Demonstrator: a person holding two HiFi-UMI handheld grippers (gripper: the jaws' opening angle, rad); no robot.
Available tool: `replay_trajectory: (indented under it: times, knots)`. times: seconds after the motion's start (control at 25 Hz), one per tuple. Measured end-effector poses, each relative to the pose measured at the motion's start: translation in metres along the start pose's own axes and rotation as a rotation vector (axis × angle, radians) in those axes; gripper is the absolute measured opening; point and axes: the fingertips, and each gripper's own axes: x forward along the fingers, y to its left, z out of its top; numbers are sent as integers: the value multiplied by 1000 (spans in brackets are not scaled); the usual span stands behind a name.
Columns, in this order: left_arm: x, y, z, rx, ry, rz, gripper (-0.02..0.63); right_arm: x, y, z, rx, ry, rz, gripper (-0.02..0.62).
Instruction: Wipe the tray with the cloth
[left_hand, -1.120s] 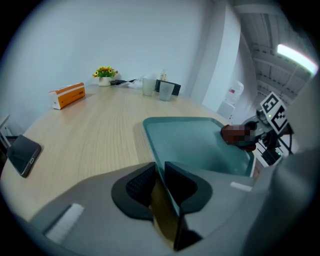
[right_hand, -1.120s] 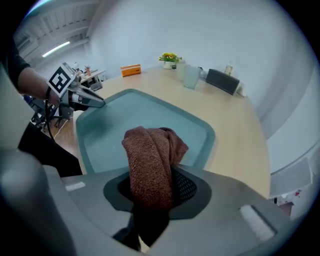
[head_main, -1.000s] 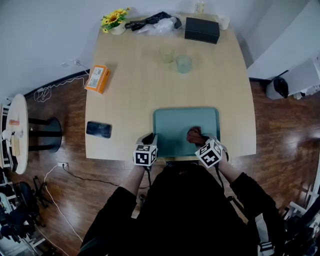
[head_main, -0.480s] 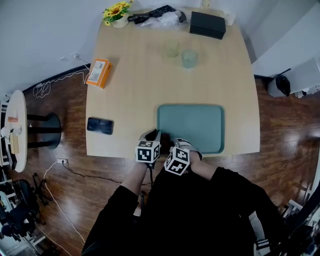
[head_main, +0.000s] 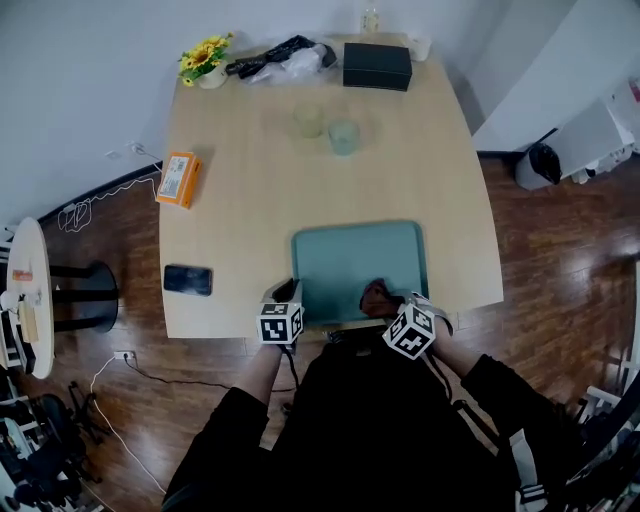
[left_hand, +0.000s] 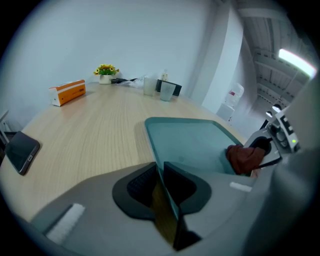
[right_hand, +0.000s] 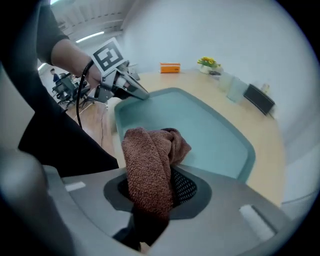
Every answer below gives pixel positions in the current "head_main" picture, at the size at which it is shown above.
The black pedestal table base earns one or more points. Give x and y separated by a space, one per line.
97 300

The wooden block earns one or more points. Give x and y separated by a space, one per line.
29 322

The black smartphone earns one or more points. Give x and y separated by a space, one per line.
188 280

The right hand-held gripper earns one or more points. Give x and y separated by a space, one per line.
410 332

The brown cloth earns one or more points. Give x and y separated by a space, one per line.
377 300

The white water dispenser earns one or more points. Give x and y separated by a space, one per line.
595 137

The person's right forearm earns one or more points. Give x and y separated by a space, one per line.
457 352

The greenish glass cup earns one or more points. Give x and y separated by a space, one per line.
344 137

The black office chair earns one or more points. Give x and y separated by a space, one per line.
45 450

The person's left forearm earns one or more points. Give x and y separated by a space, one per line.
260 372

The clear plastic bottle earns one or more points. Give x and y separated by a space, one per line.
369 20

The person's black clothed body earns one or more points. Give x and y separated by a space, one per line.
380 440

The yellowish glass cup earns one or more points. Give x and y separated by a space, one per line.
307 121

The clear plastic bag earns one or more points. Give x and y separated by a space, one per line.
300 65

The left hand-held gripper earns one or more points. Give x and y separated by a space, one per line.
279 325

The black rectangular box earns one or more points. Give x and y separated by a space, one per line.
377 67

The small orange packet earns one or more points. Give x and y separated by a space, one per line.
22 275

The sunflowers in white pot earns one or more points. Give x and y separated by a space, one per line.
202 60

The grey bin with black bag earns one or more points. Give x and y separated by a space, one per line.
537 167

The orange cardboard box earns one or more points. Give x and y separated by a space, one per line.
175 180

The round white side table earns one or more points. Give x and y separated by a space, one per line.
40 280

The white floor power socket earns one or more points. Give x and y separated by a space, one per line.
124 355

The green plastic tray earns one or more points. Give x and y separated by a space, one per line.
350 260

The white cup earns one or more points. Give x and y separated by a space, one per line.
420 49

